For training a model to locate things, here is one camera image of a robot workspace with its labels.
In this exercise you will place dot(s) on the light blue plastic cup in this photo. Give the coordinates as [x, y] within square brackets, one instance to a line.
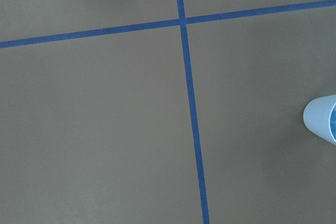
[319, 117]

